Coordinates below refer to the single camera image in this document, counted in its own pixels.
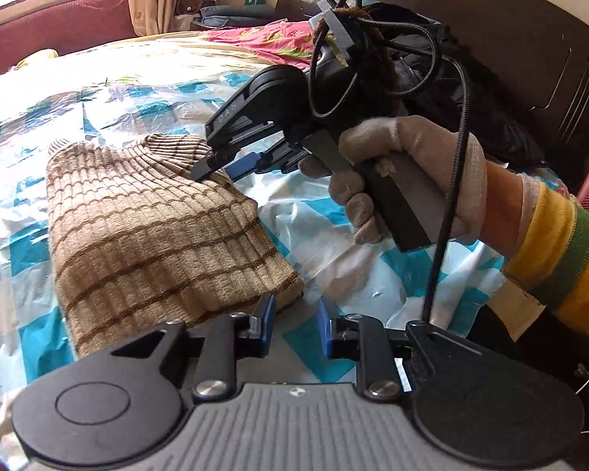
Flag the beige brown striped knit sweater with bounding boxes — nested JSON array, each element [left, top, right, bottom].
[[46, 134, 304, 356]]

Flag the right forearm yellow striped sleeve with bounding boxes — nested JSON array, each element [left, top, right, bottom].
[[480, 163, 589, 343]]

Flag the folded dark blue clothes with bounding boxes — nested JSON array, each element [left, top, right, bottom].
[[192, 4, 280, 30]]

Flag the gloved right hand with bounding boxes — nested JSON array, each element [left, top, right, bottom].
[[299, 116, 487, 245]]

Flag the pink floral bed cover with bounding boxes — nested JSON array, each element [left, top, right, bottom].
[[0, 20, 326, 119]]

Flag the dark brown handbag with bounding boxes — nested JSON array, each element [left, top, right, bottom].
[[173, 0, 217, 16]]

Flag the maroon padded headboard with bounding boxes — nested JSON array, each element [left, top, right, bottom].
[[0, 0, 136, 74]]

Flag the yellow pillow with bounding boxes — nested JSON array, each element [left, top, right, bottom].
[[15, 48, 59, 69]]

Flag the blue checkered plastic sheet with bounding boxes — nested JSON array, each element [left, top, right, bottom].
[[0, 70, 571, 457]]

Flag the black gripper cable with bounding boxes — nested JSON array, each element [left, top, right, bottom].
[[307, 0, 472, 325]]

